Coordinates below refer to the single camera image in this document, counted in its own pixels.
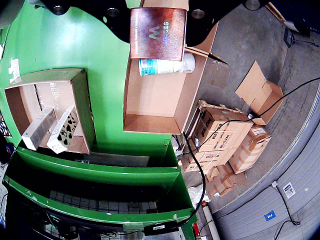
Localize small stacked cardboard cartons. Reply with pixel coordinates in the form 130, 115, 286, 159
204, 161, 249, 200

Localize wire grid panel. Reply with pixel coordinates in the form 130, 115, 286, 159
48, 189, 159, 215

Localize black stand base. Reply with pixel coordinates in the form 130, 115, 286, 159
283, 21, 320, 49

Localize black labelled adapter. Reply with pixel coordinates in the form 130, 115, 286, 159
143, 223, 180, 238

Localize white bottle teal cap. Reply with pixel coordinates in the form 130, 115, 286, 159
138, 52, 197, 77

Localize tape-strapped cardboard carton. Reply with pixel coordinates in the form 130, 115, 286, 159
228, 124, 273, 175

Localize printed cardboard carton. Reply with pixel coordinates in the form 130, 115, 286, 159
181, 99, 254, 174

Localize open cardboard box with bottle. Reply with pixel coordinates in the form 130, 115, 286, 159
122, 53, 214, 136

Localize white wall notice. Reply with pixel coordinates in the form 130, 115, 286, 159
282, 181, 297, 200

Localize red Secret W box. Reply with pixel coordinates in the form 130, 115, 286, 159
129, 0, 189, 62

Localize clear plastic wrap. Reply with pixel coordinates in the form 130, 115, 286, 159
186, 184, 211, 204

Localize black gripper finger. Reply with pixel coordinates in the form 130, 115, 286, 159
186, 0, 272, 47
42, 0, 132, 44

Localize green metal rack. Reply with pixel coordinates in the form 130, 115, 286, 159
2, 141, 199, 240

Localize shallow cardboard tray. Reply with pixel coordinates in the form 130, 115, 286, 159
4, 67, 98, 155

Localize white tube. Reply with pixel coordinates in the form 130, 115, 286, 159
200, 204, 221, 240

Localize flat cardboard sheet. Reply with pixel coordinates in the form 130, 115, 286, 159
234, 60, 285, 126

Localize white cow print carton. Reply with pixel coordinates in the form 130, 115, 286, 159
46, 104, 80, 155

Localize thin black floor cable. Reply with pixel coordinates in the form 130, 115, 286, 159
196, 76, 320, 151

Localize tall white carton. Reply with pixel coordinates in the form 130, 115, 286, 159
21, 107, 58, 152

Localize black wall cable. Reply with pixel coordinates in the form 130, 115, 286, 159
271, 180, 301, 240

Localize blue wall sign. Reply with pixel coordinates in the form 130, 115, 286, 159
263, 209, 278, 223

